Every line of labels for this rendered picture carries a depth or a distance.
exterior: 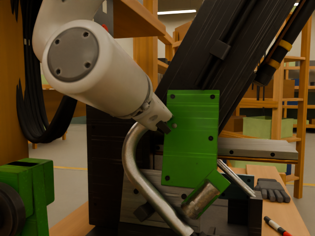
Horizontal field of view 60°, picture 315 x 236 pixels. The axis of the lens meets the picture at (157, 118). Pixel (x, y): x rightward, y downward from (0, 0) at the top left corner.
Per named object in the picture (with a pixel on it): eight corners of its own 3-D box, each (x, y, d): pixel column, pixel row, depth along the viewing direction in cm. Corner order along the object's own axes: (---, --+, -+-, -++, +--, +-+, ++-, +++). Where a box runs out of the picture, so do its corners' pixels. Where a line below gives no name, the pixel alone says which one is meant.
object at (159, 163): (176, 193, 99) (176, 99, 96) (151, 235, 70) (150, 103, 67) (129, 188, 104) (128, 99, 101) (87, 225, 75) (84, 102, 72)
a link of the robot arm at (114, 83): (82, 92, 42) (124, 127, 39) (18, 60, 30) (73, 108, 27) (114, 49, 42) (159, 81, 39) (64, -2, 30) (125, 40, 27)
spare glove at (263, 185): (250, 182, 111) (250, 176, 111) (278, 184, 109) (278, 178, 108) (257, 202, 91) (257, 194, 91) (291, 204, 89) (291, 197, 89)
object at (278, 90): (271, 207, 300) (281, -20, 277) (167, 160, 503) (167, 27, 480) (303, 198, 325) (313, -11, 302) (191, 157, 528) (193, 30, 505)
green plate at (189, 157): (217, 187, 63) (221, 98, 66) (215, 190, 55) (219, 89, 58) (169, 183, 66) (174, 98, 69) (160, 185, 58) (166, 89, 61)
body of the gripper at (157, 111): (165, 99, 41) (179, 114, 51) (125, 54, 44) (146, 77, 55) (128, 132, 41) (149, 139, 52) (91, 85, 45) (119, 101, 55)
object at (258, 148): (285, 151, 78) (286, 140, 78) (297, 165, 63) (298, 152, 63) (155, 143, 89) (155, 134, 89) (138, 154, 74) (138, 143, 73)
